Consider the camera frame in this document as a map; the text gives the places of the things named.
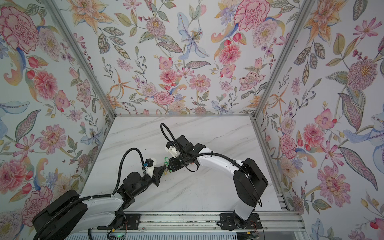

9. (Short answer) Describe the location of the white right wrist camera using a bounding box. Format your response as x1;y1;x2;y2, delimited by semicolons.
165;143;180;158

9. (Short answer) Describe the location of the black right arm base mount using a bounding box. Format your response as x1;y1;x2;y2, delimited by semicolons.
217;213;263;231

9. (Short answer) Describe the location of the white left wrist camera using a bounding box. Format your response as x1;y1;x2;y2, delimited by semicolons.
143;159;157;178

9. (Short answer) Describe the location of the aluminium corner frame post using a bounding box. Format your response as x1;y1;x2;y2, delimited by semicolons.
252;1;314;121
43;1;117;121

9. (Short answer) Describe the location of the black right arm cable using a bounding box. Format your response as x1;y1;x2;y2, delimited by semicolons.
159;122;263;208

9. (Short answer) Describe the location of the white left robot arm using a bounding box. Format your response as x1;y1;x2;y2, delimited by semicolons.
32;166;166;240

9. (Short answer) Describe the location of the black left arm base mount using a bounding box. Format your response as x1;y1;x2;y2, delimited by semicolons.
97;214;141;231

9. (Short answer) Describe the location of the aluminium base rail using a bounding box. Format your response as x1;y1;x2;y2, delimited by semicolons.
70;210;305;233

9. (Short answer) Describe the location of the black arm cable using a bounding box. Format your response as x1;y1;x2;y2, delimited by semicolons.
159;122;263;208
111;147;148;196

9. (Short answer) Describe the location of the aluminium corner frame post left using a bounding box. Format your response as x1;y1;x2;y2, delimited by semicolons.
43;1;117;121

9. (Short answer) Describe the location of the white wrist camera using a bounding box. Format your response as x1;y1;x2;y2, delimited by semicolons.
143;159;157;178
165;143;180;158

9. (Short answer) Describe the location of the aluminium corner frame post right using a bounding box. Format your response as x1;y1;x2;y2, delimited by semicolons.
252;1;314;121

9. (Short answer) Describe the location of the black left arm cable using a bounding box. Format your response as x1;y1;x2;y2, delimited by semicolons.
111;147;148;196

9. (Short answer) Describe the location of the green plastic key tag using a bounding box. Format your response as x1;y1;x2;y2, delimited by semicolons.
164;157;169;167

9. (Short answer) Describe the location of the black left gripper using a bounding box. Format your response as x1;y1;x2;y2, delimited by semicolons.
131;167;168;198

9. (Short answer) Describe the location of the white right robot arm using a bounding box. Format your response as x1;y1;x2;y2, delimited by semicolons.
166;136;269;224

